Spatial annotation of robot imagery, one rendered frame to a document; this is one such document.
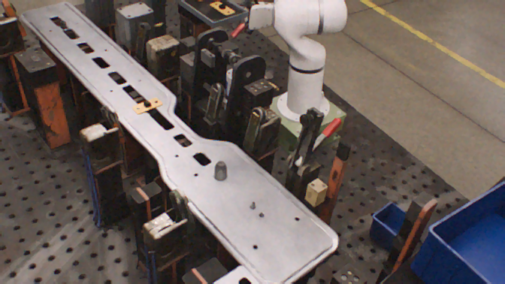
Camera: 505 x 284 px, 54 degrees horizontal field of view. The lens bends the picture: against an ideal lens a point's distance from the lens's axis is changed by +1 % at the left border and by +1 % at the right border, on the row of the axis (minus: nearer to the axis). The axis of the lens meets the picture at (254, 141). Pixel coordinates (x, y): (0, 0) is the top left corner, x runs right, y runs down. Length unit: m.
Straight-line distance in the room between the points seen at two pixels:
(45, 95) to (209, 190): 0.67
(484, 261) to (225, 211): 0.57
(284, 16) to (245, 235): 0.71
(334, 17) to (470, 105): 2.17
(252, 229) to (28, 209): 0.76
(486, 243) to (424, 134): 2.01
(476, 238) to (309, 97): 0.75
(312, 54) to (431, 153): 1.60
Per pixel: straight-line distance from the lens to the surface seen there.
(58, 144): 1.77
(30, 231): 1.57
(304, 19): 1.53
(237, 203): 1.17
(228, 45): 1.41
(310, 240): 1.13
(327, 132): 1.20
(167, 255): 1.13
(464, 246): 1.20
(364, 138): 1.89
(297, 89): 1.68
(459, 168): 3.04
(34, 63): 1.62
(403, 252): 1.10
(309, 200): 1.17
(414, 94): 3.51
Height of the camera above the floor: 1.89
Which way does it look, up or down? 42 degrees down
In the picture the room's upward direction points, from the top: 7 degrees clockwise
